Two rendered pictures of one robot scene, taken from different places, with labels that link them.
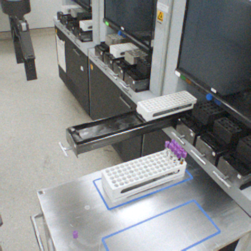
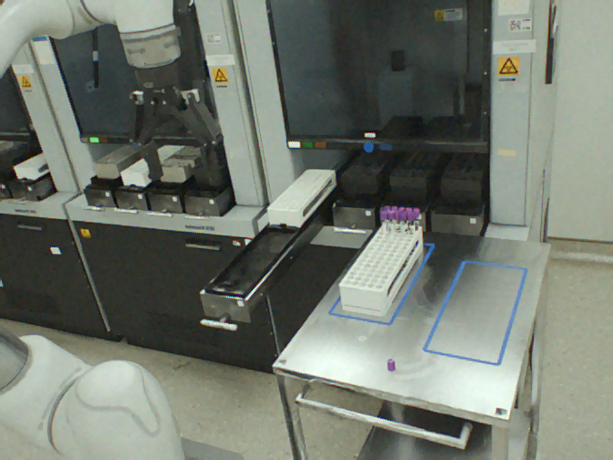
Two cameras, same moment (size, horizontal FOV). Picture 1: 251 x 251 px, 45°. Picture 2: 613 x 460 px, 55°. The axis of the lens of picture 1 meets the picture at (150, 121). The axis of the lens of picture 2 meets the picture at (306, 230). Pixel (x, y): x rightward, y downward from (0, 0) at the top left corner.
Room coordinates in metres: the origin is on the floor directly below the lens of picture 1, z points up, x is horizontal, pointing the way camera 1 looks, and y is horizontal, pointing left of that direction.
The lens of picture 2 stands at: (-0.19, 0.68, 1.58)
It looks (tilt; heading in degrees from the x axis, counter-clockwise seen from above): 27 degrees down; 333
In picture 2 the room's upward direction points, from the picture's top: 9 degrees counter-clockwise
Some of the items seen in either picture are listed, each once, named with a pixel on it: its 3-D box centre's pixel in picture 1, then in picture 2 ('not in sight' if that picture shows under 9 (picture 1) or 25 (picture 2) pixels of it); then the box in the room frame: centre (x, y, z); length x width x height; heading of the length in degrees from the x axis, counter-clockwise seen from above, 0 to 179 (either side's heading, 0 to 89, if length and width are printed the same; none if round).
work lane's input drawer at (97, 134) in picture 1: (135, 123); (281, 241); (1.19, 0.07, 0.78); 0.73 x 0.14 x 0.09; 125
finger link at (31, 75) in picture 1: (30, 69); (210, 163); (0.78, 0.36, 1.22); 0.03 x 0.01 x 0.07; 125
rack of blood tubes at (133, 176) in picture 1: (144, 173); (384, 266); (0.79, 0.00, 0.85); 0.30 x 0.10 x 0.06; 123
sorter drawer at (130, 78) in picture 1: (172, 71); (245, 167); (1.81, -0.11, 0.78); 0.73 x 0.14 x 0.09; 125
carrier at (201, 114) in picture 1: (201, 114); (360, 182); (1.22, -0.24, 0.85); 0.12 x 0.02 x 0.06; 36
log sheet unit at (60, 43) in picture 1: (60, 52); not in sight; (2.72, 0.94, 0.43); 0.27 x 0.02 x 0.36; 35
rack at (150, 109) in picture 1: (167, 106); (304, 197); (1.29, -0.08, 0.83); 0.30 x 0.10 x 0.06; 125
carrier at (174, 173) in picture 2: (130, 57); (173, 173); (1.80, 0.17, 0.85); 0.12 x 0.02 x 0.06; 36
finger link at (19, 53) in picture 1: (19, 52); (153, 161); (0.89, 0.44, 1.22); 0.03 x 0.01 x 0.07; 125
